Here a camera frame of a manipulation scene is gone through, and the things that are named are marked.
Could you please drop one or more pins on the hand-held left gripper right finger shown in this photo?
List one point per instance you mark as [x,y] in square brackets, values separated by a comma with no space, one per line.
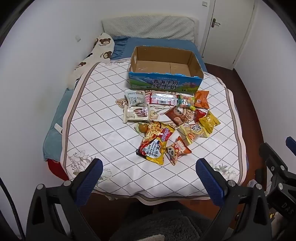
[209,183]

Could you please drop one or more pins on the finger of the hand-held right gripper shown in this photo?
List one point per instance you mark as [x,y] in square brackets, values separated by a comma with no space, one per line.
[291,141]
[274,161]

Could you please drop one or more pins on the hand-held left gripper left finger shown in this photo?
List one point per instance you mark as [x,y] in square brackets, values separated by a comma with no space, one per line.
[89,183]

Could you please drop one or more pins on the orange panda snack packet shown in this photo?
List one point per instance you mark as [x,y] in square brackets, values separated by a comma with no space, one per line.
[177,150]

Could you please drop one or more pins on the clear yellow snack packet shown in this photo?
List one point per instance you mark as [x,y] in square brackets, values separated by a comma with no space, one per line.
[193,134]

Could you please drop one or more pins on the yellow instant noodle packet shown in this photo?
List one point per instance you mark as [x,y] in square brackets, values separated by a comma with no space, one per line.
[155,146]

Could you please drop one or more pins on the small red snack packet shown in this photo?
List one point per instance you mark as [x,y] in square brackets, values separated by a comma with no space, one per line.
[198,114]

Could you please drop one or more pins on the white chocolate wafer packet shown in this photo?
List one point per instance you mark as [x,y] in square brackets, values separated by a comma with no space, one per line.
[135,114]

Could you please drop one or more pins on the grey-white snack packet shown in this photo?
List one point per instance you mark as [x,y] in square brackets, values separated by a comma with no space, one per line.
[135,99]

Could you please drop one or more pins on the cardboard box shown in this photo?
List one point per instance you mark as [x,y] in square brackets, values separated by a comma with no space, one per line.
[161,82]

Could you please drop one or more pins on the red cloth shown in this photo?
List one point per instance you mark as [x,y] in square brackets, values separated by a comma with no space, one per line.
[56,169]

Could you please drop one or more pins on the grey fuzzy cloth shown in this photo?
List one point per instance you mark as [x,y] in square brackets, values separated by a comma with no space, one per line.
[166,224]

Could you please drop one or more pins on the white diamond-pattern quilt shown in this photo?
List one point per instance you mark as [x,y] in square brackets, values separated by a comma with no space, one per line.
[104,111]

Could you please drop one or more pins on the brown snack packet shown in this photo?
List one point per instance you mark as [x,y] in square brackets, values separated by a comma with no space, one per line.
[177,115]

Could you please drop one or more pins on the braised egg packet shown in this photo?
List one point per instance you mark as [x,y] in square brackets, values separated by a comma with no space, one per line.
[141,128]

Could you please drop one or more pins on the colourful candy packet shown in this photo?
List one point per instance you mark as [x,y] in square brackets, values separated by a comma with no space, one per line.
[186,101]

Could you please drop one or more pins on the long red-white snack packet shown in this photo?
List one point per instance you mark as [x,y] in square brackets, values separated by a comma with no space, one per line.
[161,99]

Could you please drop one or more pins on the white door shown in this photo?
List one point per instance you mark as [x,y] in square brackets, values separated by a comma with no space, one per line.
[226,34]

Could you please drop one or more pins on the bear-print pillow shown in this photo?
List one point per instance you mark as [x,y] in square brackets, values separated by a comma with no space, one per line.
[101,44]

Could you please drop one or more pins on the grey pillow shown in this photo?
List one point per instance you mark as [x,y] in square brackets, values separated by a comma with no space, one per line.
[150,27]

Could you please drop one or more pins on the white wall socket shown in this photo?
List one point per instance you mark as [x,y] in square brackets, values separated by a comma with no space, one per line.
[78,38]

